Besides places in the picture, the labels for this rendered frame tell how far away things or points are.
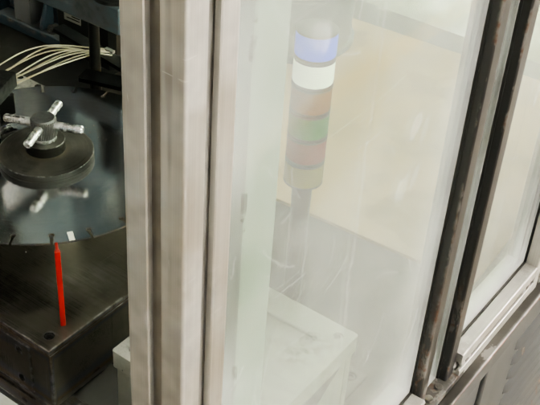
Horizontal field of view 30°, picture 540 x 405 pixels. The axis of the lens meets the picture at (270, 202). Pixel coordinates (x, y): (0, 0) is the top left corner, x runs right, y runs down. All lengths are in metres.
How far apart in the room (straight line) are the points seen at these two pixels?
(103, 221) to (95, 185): 0.07
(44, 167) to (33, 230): 0.10
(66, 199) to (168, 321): 0.55
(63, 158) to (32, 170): 0.04
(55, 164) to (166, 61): 0.68
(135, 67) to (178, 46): 0.04
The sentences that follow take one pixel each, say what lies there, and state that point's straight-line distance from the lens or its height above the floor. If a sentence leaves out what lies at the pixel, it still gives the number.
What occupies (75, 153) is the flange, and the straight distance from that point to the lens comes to 1.20.
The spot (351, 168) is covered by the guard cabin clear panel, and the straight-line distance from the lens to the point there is 0.76.
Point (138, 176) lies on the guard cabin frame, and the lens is 0.56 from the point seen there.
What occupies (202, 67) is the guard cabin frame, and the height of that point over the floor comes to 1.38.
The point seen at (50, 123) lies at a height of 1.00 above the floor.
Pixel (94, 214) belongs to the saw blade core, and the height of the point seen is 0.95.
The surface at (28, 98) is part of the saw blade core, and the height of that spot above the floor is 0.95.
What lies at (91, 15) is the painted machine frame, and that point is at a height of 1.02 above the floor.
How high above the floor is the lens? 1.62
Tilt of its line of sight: 36 degrees down
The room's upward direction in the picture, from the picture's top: 4 degrees clockwise
